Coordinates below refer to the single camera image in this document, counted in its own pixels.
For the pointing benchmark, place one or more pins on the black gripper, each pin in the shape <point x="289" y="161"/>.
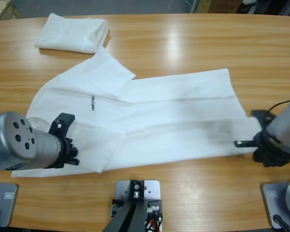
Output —
<point x="66" y="152"/>
<point x="265" y="149"/>

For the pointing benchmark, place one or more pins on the white t-shirt with black print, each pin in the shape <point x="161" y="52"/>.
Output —
<point x="147" y="120"/>

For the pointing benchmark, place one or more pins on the white mounting block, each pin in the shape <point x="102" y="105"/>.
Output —
<point x="152" y="191"/>

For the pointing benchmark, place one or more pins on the folded white t-shirt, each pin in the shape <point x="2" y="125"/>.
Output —
<point x="70" y="33"/>

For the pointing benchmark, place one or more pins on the brown cardboard box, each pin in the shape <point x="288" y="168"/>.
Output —
<point x="217" y="5"/>

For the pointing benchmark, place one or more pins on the wooden crate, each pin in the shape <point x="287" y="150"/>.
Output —
<point x="2" y="8"/>

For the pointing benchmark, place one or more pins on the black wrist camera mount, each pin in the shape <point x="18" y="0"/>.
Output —
<point x="261" y="116"/>
<point x="62" y="120"/>

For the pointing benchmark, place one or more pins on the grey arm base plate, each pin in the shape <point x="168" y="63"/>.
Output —
<point x="278" y="200"/>
<point x="4" y="205"/>

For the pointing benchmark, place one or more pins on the dark camera stand post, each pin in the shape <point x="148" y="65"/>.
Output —
<point x="133" y="217"/>

